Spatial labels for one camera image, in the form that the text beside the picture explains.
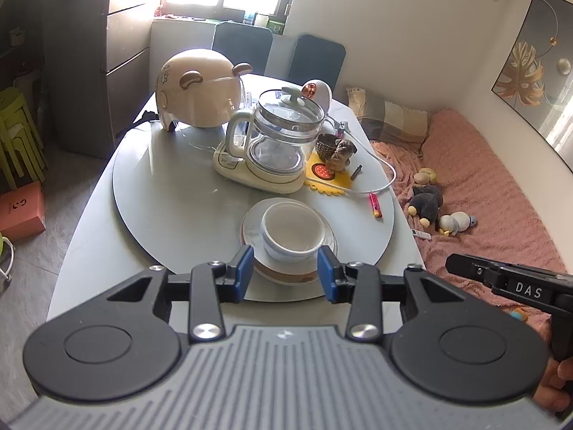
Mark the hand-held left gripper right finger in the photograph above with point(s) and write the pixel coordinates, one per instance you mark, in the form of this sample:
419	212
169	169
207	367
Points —
326	273

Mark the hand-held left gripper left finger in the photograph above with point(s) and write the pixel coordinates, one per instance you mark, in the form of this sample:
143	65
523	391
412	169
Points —
244	273

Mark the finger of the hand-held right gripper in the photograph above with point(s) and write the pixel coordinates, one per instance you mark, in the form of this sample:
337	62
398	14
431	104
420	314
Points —
470	268

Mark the blue plastic bowl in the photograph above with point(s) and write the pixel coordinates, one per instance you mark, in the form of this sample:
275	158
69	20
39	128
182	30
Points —
280	254

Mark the leaf print white plate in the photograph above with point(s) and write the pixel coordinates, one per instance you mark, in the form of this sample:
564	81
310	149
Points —
250	226

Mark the person's right hand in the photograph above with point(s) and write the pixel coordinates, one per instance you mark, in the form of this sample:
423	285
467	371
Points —
555	385

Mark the small orange toy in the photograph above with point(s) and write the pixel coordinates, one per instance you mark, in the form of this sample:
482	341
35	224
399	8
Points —
518	313

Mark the white duck toy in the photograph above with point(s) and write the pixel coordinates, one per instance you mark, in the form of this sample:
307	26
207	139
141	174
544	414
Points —
452	223

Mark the white remote control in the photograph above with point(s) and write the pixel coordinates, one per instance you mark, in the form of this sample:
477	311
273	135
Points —
421	234

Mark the pink knitted blanket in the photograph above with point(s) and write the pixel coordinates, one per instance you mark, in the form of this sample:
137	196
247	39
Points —
492	197

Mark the dark plush toy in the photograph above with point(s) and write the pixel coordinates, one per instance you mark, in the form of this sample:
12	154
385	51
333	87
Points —
425	204

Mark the red yellow lighter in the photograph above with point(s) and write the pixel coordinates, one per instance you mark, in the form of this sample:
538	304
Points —
375	204

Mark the yellow round mat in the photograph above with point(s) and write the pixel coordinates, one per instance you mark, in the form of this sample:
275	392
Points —
333	186

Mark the cream kettle base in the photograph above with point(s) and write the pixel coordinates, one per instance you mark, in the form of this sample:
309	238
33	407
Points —
268	183

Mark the round glass turntable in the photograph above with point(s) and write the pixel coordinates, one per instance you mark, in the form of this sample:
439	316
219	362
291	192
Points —
179	197

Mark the yellow plush toy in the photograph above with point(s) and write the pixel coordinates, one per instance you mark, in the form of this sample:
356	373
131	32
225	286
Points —
425	175

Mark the small dark metal piece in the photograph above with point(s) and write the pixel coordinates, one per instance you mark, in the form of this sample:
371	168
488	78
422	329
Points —
356	173

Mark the clear plastic tube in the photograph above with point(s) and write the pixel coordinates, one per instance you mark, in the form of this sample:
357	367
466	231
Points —
395	174

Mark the brown dog figurine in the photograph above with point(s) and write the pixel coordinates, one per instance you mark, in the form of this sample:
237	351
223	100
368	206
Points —
342	152

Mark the small woven basket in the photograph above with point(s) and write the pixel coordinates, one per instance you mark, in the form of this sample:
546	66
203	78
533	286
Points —
324	145

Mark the glass electric kettle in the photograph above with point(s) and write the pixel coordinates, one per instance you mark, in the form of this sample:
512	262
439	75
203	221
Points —
286	134

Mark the checked pillow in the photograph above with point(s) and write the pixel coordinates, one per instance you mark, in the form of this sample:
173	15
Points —
394	118

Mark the white round device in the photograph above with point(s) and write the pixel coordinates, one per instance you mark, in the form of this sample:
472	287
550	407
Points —
320	94

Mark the cream bear ear helmet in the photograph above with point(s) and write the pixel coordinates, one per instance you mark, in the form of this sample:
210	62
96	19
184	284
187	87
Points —
197	98

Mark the dark blue chair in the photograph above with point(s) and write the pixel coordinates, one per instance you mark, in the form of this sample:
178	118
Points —
241	49
315	58

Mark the orange cardboard box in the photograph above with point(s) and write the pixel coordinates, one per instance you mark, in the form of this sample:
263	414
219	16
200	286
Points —
20	212

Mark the green box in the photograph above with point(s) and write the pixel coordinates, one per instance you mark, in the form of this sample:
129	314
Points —
276	26

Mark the dark drawer cabinet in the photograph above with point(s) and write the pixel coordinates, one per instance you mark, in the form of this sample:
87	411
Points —
89	76

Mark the white container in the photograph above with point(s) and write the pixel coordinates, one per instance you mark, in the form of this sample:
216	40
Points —
260	19

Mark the stack of green stools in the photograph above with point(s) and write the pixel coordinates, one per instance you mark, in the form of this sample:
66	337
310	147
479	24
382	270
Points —
18	134

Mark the gold leaf wall picture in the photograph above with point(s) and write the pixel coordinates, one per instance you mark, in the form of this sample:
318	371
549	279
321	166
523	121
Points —
532	67

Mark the dark wall shelf unit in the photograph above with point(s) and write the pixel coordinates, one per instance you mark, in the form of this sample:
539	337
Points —
18	36

